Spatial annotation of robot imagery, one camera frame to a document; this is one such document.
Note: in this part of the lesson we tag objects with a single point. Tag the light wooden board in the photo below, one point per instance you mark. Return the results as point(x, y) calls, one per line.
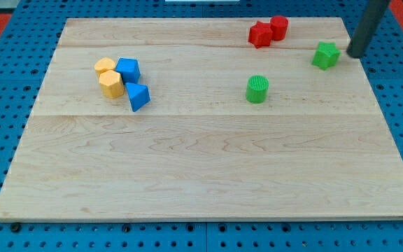
point(317, 149)

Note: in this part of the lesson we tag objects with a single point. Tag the yellow round block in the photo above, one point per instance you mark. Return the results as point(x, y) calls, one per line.
point(103, 65)

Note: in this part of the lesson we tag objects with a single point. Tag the blue cube block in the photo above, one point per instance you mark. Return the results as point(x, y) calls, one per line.
point(128, 69)

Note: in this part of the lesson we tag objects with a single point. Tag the yellow hexagon block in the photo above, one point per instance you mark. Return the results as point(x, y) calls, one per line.
point(111, 84)

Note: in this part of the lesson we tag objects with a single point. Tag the blue triangular prism block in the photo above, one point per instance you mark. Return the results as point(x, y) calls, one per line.
point(138, 95)

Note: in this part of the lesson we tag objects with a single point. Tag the green cylinder block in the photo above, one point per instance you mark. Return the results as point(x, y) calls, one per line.
point(256, 90)

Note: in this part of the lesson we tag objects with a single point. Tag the red cylinder block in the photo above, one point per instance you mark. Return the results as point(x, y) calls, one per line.
point(279, 25)

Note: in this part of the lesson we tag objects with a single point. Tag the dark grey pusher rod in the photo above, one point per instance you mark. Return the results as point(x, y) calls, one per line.
point(367, 26)

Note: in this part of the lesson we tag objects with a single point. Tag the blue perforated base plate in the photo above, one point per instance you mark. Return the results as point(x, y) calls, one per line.
point(26, 48)

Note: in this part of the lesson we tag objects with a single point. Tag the red star block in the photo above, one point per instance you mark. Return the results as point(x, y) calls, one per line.
point(260, 34)

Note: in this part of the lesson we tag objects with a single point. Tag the green star block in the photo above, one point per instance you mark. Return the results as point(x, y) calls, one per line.
point(326, 55)

